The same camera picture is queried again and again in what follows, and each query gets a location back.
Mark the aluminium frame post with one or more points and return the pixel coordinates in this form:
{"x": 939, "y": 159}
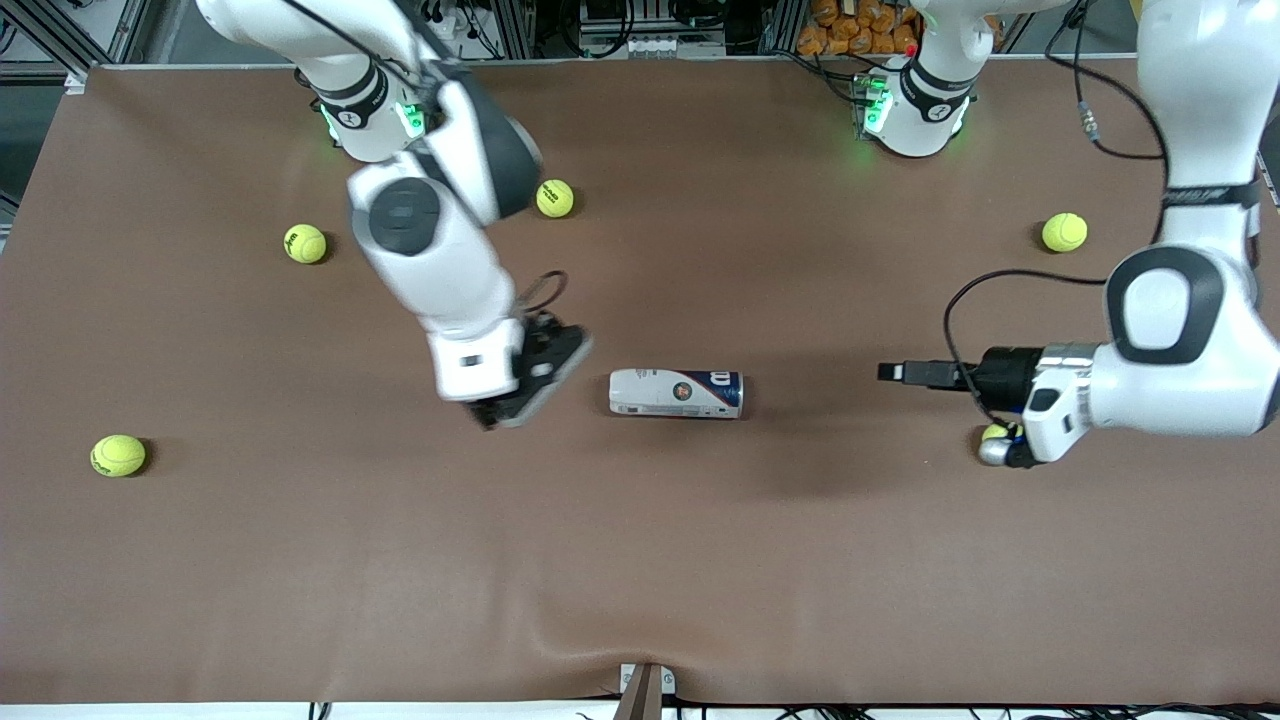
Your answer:
{"x": 515, "y": 28}
{"x": 778, "y": 25}

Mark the yellow tennis ball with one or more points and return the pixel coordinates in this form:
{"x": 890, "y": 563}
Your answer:
{"x": 1064, "y": 232}
{"x": 305, "y": 243}
{"x": 118, "y": 455}
{"x": 558, "y": 198}
{"x": 995, "y": 432}

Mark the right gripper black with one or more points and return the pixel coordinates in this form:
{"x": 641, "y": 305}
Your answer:
{"x": 541, "y": 346}

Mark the white blue tennis ball can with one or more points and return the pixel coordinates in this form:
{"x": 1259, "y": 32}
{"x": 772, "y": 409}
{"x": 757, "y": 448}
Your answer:
{"x": 675, "y": 393}

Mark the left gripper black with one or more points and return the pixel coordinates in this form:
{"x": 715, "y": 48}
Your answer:
{"x": 1002, "y": 374}

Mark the metal table corner bracket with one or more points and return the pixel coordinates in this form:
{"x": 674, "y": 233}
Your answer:
{"x": 76, "y": 82}

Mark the brown table mat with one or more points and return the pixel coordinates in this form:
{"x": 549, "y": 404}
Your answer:
{"x": 640, "y": 560}

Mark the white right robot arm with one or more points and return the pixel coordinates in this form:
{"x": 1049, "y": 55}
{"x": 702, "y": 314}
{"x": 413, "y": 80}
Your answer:
{"x": 440, "y": 270}

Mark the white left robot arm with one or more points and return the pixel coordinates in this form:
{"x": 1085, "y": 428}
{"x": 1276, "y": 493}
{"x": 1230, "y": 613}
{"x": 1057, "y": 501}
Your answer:
{"x": 1180, "y": 380}

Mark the aluminium frame strut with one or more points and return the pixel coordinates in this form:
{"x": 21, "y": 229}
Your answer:
{"x": 80, "y": 35}

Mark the bag of orange items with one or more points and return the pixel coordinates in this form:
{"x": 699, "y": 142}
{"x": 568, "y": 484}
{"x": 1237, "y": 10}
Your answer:
{"x": 860, "y": 30}

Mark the grey metal mount bracket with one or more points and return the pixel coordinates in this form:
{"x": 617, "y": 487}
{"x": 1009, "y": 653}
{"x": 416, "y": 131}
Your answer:
{"x": 645, "y": 690}

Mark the black equipment box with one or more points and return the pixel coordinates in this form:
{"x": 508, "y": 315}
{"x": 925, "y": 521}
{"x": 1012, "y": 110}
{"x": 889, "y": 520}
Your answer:
{"x": 620, "y": 12}

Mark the long white power strip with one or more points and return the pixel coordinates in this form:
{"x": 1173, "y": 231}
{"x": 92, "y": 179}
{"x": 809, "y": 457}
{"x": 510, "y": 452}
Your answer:
{"x": 650, "y": 46}

